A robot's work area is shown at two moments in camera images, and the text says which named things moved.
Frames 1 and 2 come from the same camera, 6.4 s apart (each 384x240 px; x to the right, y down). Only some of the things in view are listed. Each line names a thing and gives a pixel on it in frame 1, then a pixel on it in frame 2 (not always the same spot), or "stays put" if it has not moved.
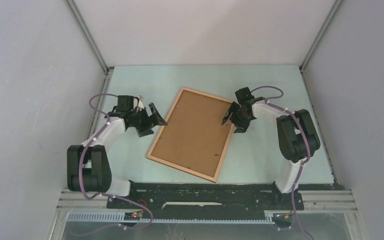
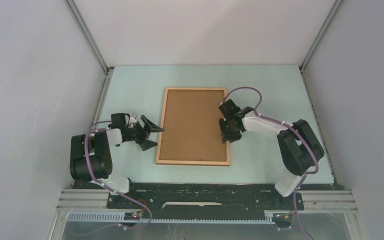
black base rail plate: (206, 196) stays put
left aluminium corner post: (88, 36) stays put
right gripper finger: (233, 107) -> (224, 129)
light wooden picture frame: (228, 133) -> (227, 163)
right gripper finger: (241, 127) -> (234, 136)
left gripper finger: (158, 119) -> (149, 126)
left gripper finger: (145, 132) -> (147, 144)
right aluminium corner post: (331, 15) stays put
